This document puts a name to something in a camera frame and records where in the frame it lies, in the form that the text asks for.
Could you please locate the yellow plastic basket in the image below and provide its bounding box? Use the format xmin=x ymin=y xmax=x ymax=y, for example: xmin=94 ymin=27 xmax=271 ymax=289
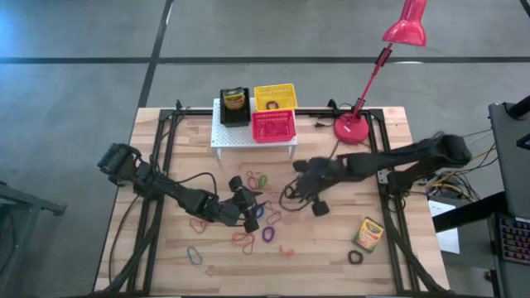
xmin=253 ymin=83 xmax=300 ymax=113

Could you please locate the red plastic basket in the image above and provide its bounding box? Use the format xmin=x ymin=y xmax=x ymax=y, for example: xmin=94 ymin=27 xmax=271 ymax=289
xmin=250 ymin=108 xmax=298 ymax=145

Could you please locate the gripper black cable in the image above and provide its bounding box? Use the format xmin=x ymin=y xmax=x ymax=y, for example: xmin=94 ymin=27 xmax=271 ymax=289
xmin=278 ymin=181 xmax=316 ymax=213
xmin=163 ymin=171 xmax=219 ymax=195

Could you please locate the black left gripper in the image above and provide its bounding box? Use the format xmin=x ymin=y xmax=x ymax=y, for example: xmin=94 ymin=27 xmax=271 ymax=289
xmin=219 ymin=175 xmax=268 ymax=234

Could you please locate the black desk beam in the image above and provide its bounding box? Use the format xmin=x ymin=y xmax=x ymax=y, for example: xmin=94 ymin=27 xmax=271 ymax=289
xmin=431 ymin=190 xmax=510 ymax=233

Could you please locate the bundle of loose cables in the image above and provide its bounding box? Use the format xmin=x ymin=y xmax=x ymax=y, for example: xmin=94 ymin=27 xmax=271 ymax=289
xmin=426 ymin=132 xmax=500 ymax=204

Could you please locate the black mesh basket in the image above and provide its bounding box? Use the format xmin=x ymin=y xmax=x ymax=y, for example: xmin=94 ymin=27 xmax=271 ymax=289
xmin=219 ymin=86 xmax=253 ymax=127

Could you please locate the grey metal stand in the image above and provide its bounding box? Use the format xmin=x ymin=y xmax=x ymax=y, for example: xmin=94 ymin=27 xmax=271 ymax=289
xmin=0 ymin=180 xmax=67 ymax=298

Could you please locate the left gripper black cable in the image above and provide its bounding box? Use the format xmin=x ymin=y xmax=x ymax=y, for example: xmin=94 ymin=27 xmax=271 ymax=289
xmin=163 ymin=171 xmax=219 ymax=195

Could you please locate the white paper sheet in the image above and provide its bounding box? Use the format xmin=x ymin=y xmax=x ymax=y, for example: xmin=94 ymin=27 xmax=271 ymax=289
xmin=427 ymin=199 xmax=461 ymax=255

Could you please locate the red desk lamp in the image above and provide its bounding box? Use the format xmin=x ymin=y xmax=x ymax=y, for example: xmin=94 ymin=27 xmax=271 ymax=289
xmin=333 ymin=0 xmax=428 ymax=147

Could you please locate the white perforated metal shelf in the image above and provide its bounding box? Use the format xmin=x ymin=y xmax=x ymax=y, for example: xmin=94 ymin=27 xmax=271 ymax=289
xmin=210 ymin=96 xmax=298 ymax=161

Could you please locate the brown cable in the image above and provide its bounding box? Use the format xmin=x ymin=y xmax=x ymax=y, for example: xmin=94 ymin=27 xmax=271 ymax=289
xmin=108 ymin=193 xmax=138 ymax=287

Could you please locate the dark grey desk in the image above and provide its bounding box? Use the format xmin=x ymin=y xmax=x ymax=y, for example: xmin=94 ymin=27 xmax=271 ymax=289
xmin=487 ymin=94 xmax=530 ymax=298

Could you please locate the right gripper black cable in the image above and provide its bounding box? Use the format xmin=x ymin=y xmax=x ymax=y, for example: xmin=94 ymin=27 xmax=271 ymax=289
xmin=278 ymin=181 xmax=316 ymax=213

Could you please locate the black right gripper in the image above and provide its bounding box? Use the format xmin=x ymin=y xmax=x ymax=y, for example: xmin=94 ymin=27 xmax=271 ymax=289
xmin=289 ymin=156 xmax=349 ymax=217

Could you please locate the computer keyboard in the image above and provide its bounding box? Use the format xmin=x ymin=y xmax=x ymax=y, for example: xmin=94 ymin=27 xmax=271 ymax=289
xmin=498 ymin=214 xmax=530 ymax=267

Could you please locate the blue rubber band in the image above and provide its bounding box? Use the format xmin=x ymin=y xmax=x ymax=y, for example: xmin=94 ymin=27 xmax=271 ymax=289
xmin=185 ymin=245 xmax=204 ymax=267

